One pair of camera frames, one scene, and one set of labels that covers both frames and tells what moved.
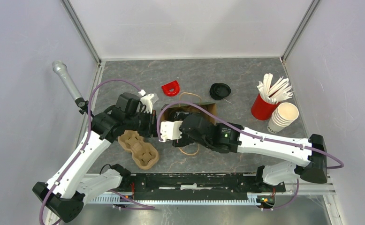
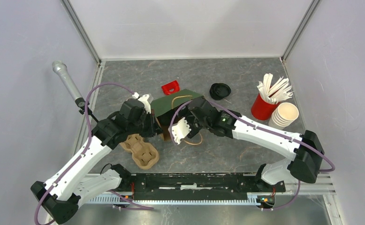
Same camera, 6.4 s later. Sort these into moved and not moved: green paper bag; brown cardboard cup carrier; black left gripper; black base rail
Moved: green paper bag
Not moved: brown cardboard cup carrier; black base rail; black left gripper
